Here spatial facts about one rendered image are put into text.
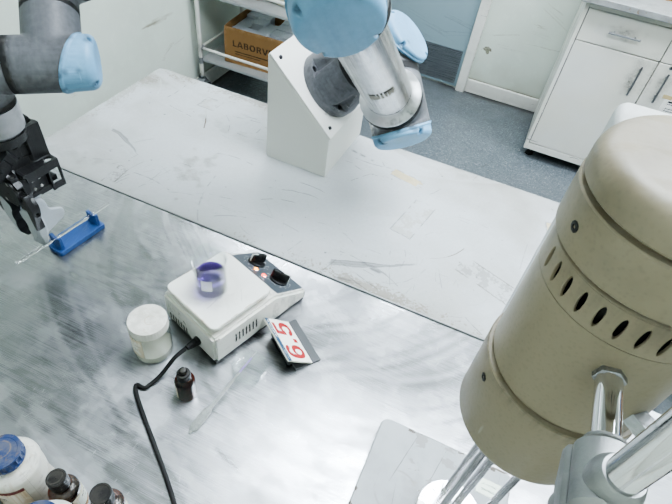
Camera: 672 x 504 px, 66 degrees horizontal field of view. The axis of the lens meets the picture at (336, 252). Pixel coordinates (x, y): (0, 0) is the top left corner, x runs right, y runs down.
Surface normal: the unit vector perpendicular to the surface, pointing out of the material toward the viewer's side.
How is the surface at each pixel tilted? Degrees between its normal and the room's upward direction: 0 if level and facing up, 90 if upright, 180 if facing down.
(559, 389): 90
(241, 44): 91
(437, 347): 0
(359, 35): 115
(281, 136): 90
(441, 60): 90
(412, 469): 0
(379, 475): 0
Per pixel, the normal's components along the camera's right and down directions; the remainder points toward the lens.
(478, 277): 0.11, -0.69
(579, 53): -0.40, 0.62
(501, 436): -0.77, 0.39
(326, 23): 0.12, 0.95
